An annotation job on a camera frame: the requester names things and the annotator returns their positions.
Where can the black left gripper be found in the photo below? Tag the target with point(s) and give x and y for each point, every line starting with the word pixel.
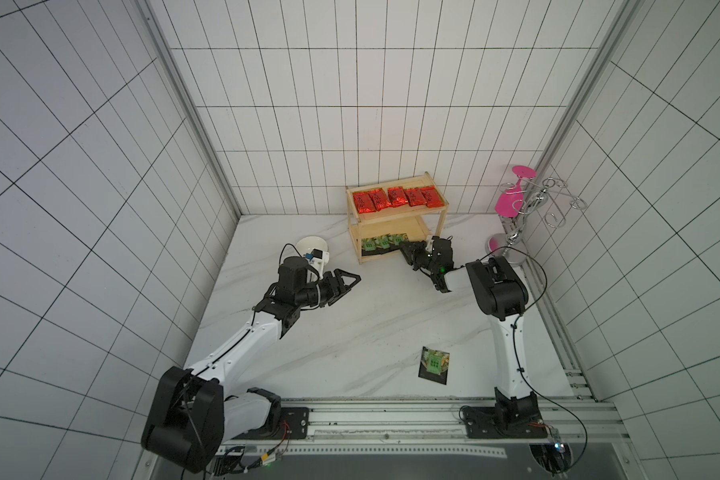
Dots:
pixel 339 273

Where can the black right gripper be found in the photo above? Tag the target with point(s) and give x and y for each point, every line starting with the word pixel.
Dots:
pixel 423 258

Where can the red tea bag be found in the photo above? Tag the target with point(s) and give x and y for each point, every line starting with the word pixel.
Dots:
pixel 415 197
pixel 397 197
pixel 379 199
pixel 432 197
pixel 363 202

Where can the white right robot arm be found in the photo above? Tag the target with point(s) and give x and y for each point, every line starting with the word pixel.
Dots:
pixel 502 296

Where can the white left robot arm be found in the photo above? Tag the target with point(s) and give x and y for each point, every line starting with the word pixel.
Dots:
pixel 195 409

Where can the wooden two-tier shelf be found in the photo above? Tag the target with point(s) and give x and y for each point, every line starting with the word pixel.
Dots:
pixel 418 223

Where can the white ceramic bowl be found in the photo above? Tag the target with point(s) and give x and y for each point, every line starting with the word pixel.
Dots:
pixel 313 242

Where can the pink spatula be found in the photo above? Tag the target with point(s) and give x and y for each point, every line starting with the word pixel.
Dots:
pixel 510 201

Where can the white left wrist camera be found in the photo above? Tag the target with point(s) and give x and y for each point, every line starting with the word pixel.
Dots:
pixel 316 260

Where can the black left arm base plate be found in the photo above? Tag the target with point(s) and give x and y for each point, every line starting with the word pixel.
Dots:
pixel 292 423

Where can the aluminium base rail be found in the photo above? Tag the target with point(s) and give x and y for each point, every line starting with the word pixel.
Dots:
pixel 413 426

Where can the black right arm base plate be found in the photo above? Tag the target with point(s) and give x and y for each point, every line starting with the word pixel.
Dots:
pixel 493 423

